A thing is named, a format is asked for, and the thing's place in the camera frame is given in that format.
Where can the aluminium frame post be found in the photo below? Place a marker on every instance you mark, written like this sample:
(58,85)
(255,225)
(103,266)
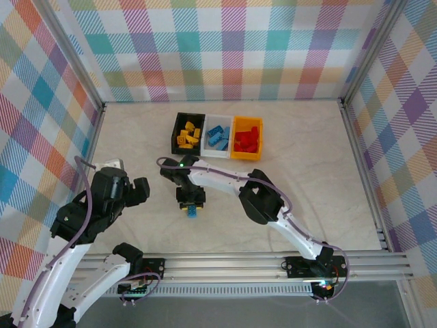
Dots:
(372,51)
(72,51)

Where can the aluminium frame bar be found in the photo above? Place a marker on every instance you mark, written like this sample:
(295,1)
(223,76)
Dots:
(409,304)

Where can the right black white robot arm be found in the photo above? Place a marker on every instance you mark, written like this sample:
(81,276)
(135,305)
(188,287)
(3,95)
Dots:
(263,198)

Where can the yellow six-stud lego brick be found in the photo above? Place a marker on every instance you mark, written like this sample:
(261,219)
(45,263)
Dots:
(192,138)

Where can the white plastic bin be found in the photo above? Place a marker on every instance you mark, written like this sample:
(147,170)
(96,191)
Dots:
(213,153)

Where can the aluminium mounting rail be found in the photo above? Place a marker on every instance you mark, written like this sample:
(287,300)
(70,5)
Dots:
(222,266)

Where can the black plastic bin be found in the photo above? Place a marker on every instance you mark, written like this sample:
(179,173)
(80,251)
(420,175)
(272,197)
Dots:
(174,147)

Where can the aluminium side rail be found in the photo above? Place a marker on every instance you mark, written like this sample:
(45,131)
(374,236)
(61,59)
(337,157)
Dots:
(95,136)
(357,153)

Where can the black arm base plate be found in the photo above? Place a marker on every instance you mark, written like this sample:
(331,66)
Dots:
(297,266)
(153,268)

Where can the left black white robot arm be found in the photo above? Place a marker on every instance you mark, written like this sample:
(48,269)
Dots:
(44,283)

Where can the yellow plastic bin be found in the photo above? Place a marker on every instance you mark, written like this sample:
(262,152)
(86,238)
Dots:
(246,155)

